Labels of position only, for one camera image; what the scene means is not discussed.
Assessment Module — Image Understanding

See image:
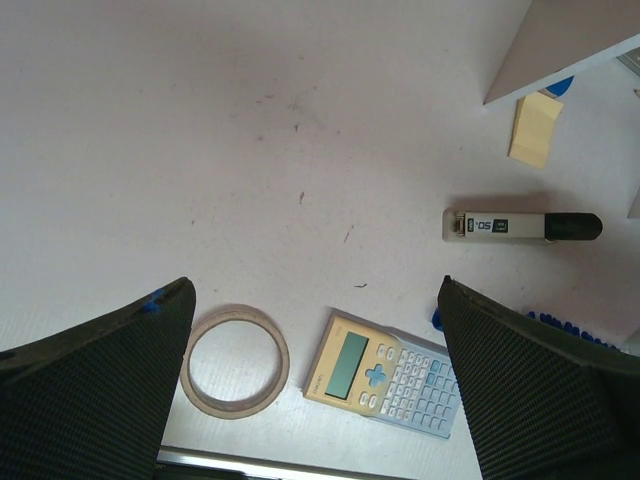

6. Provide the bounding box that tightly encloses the white bookshelf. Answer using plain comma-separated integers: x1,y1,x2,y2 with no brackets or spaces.
483,0,639,107

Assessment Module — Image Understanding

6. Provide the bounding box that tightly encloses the brown tape roll ring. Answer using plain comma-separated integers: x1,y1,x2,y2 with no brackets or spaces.
179,304,291,420

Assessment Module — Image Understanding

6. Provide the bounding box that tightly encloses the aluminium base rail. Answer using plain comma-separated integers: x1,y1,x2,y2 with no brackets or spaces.
157,446,397,479

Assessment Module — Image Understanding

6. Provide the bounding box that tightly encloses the yellow and blue calculator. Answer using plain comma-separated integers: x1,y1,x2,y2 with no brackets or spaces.
302,309,461,439

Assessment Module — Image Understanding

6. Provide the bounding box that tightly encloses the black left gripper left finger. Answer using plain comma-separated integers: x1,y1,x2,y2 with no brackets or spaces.
1,278,196,479

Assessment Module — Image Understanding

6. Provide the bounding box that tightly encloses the grey and black stapler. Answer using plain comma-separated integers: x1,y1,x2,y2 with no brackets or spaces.
442,210,603,244

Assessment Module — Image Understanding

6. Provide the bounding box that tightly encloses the blue eraser block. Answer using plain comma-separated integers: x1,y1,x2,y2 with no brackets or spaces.
542,76,574,98

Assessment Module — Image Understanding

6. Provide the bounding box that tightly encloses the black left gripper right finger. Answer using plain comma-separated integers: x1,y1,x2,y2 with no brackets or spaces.
438,276,639,479

